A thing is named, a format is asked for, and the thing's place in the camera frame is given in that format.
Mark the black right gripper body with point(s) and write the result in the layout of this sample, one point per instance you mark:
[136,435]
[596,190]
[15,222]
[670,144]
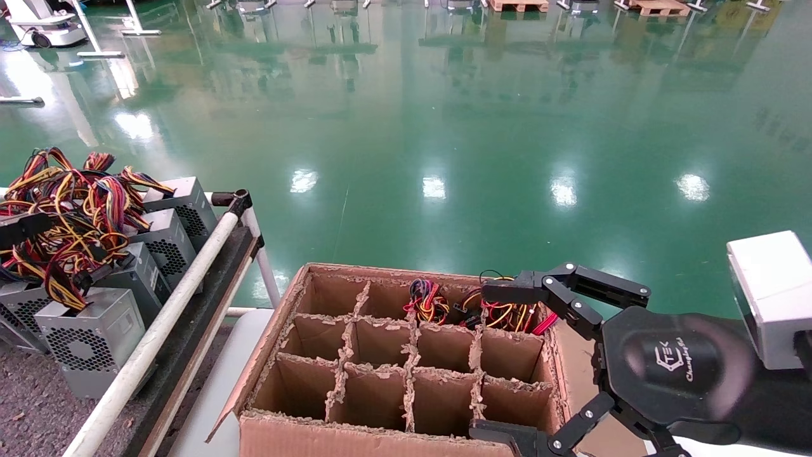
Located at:
[672,368]

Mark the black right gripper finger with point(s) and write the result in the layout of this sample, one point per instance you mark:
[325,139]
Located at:
[510,438]
[510,292]

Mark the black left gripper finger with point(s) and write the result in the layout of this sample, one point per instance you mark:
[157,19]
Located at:
[25,230]

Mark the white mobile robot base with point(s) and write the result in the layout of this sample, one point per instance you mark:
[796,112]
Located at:
[54,32]

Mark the power supply in box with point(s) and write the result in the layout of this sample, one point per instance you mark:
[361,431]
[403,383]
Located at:
[507,314]

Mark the grey metal power supply unit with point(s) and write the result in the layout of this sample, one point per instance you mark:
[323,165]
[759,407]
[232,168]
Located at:
[19,314]
[143,279]
[184,193]
[166,238]

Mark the cardboard box with dividers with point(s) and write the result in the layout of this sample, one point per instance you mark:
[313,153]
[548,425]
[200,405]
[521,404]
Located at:
[380,343]

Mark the grey felt table mat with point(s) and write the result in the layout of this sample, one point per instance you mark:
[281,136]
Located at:
[38,412]

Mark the white stand pole with foot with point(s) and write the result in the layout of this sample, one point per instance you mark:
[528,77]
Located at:
[100,54]
[141,32]

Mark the black pipe clamp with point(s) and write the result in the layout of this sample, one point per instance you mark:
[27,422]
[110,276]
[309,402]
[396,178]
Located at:
[238,202]

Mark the short white cross pipe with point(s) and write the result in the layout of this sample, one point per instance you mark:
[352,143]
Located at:
[244,311]

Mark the white table leg pipe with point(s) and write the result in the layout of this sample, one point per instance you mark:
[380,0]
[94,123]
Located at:
[260,254]

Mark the wooden pallet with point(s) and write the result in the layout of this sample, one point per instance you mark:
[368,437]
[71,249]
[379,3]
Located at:
[660,7]
[519,6]

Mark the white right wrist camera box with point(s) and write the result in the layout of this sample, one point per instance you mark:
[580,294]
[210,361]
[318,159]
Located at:
[771,298]

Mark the long white rail pipe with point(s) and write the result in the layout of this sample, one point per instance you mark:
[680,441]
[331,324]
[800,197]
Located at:
[158,330]

